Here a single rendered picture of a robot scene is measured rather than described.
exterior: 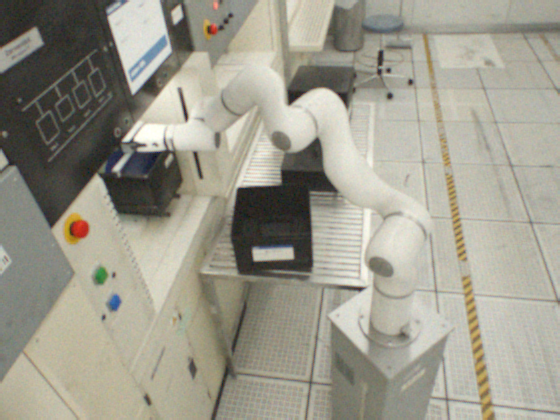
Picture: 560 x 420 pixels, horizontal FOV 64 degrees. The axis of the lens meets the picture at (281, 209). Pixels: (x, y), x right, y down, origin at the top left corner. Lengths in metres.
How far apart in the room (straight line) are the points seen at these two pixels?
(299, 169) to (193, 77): 0.62
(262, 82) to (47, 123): 0.48
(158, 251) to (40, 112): 0.81
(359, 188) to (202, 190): 0.84
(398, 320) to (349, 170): 0.50
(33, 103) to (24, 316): 0.38
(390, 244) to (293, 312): 1.40
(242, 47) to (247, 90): 1.92
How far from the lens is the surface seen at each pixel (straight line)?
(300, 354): 2.30
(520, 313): 2.62
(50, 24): 1.01
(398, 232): 1.14
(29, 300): 0.95
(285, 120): 1.04
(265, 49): 3.03
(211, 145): 1.41
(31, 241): 0.93
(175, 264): 1.57
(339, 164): 1.10
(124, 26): 1.24
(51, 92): 0.98
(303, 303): 2.48
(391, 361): 1.41
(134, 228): 1.71
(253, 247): 1.54
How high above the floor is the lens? 1.96
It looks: 41 degrees down
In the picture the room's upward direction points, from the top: 6 degrees counter-clockwise
